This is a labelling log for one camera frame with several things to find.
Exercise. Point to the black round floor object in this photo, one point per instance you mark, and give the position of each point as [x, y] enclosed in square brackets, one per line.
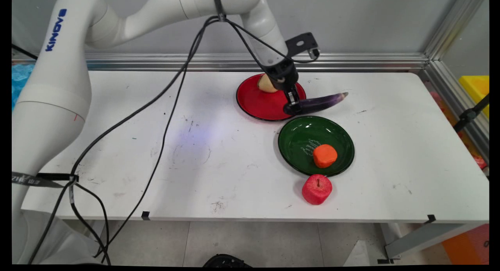
[226, 261]

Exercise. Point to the green round plate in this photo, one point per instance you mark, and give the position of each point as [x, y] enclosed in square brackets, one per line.
[300, 140]

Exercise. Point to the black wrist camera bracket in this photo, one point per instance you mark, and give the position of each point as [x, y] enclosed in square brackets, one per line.
[301, 42]

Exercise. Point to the black tape marker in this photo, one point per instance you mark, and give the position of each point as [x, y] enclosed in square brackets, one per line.
[145, 215]

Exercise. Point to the blue bubble foam mat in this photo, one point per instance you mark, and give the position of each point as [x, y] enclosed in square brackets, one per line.
[19, 79]

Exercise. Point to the red round plate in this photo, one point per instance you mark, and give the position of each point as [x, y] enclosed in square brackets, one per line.
[259, 103]

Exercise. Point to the orange toy fruit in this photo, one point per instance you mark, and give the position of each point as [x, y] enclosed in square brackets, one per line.
[325, 156]

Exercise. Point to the aluminium frame short rail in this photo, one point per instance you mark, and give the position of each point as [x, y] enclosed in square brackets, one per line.
[457, 99]

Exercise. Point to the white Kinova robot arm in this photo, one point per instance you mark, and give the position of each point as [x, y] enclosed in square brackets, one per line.
[50, 87]

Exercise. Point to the small red object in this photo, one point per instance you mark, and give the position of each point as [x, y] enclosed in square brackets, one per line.
[479, 161]

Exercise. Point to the orange box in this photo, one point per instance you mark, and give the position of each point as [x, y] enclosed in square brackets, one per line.
[468, 243]

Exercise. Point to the aluminium frame upright post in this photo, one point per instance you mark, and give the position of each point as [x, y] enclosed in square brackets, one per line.
[453, 25]

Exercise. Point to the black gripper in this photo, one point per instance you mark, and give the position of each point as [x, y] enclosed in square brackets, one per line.
[282, 73]

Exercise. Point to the aluminium frame long rail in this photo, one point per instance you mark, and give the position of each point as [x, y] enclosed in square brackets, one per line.
[351, 62]

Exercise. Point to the purple eggplant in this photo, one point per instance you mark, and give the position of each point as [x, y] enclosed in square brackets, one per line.
[322, 102]

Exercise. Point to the grey table leg bar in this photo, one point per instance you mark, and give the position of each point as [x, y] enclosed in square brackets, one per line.
[422, 238]

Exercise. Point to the red toy apple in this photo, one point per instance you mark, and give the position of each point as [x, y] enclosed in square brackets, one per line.
[317, 189]

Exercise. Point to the yellow plastic box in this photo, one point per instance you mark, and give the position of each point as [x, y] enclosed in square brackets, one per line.
[477, 87]

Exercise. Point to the yellow potato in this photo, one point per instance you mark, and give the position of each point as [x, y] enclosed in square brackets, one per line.
[267, 85]

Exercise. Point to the black clamp stand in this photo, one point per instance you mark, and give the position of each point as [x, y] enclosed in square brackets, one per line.
[468, 115]

